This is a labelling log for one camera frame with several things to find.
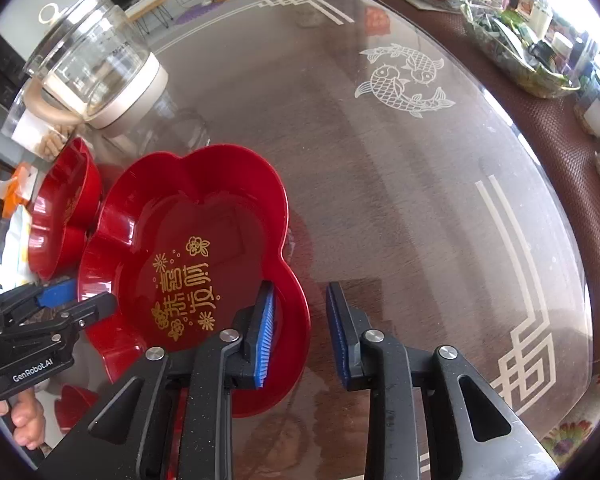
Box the person's left hand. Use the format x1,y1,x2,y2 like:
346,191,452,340
0,389,48,452

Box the group of bottles and jars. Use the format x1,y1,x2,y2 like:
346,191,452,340
495,0,600,138

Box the orange tissue pack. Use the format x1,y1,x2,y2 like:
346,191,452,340
0,164,37,217

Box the glass kettle cream base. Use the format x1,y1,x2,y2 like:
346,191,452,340
2,0,170,143

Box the red flower-shaped plate gold print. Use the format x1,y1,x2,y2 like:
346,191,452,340
77,144,312,418
26,136,103,281

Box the black display cabinet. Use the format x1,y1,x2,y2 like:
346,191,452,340
0,25,31,98

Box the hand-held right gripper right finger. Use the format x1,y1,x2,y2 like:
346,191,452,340
326,282,561,480

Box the glass tray with green items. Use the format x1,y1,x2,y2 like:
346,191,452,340
461,2,582,99

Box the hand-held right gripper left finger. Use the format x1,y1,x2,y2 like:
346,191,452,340
40,280,281,480

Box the purple floor mat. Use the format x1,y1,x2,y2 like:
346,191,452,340
174,2,212,27

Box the clear plastic snack jar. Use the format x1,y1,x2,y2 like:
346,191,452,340
7,105,76,162

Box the floral cloth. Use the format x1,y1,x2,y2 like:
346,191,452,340
539,372,600,463

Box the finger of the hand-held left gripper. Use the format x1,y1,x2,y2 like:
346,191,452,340
55,291,118,333
30,280,79,311

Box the wooden stool black legs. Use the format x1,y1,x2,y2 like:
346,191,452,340
124,0,172,36

